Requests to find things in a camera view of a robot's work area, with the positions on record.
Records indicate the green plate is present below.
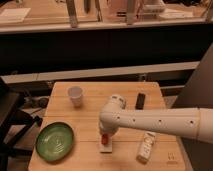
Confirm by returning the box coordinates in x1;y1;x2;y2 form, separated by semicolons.
35;122;74;162

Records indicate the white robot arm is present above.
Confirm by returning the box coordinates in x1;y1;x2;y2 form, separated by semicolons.
99;94;213;144

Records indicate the black chair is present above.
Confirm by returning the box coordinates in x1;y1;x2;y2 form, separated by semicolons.
0;77;43;171

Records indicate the red pepper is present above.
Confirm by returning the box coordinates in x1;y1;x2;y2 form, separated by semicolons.
101;134;109;145

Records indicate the black rectangular block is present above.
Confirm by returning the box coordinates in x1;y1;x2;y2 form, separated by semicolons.
135;93;145;110

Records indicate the white paper cup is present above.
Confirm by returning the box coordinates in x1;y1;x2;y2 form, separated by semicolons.
68;86;83;107

